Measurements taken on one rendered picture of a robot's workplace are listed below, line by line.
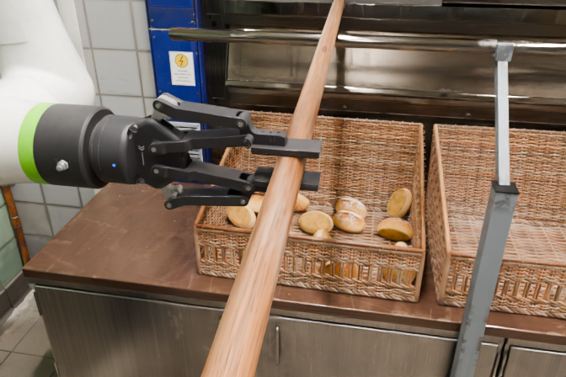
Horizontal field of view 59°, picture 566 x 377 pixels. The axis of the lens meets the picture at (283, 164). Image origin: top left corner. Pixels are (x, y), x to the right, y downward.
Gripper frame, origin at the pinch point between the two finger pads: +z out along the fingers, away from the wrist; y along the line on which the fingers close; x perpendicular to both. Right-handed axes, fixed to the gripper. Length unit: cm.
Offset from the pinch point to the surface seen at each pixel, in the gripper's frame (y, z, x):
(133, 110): 36, -67, -100
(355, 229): 56, 8, -73
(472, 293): 47, 33, -40
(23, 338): 118, -109, -72
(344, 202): 54, 5, -82
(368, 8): 1, 7, -99
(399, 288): 56, 20, -49
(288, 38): 1, -10, -62
